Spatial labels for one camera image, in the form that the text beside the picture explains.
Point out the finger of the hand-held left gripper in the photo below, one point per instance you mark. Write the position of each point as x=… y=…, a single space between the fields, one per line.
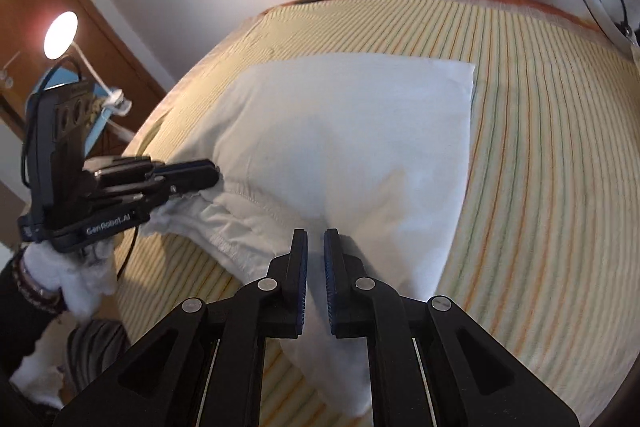
x=185 y=169
x=190 y=184

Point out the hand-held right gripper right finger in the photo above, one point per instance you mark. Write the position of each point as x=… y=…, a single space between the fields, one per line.
x=328 y=287

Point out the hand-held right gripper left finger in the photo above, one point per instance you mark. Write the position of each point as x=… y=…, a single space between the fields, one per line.
x=301 y=287

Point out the white t-shirt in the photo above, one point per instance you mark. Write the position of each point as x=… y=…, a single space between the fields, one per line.
x=350 y=147

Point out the person's left forearm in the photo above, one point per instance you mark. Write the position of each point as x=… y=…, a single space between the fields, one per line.
x=20 y=322

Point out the person's left hand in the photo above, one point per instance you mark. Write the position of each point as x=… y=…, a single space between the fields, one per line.
x=75 y=277

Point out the wooden door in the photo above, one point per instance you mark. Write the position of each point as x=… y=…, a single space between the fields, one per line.
x=100 y=42

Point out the white clip desk lamp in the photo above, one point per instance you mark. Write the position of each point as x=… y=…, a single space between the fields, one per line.
x=60 y=34

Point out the person's grey striped clothing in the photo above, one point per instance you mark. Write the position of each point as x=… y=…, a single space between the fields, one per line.
x=97 y=352

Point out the yellow striped blanket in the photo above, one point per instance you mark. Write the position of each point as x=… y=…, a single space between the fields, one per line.
x=540 y=207

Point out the wooden bed frame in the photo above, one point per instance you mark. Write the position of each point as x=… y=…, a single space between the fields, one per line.
x=530 y=4

